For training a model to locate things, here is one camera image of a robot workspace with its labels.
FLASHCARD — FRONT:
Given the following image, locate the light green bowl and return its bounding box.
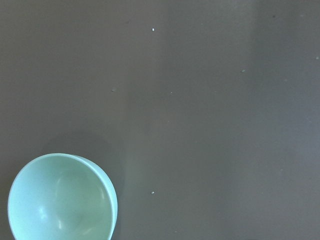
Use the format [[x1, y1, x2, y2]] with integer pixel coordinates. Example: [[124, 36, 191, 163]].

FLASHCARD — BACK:
[[7, 153, 118, 240]]

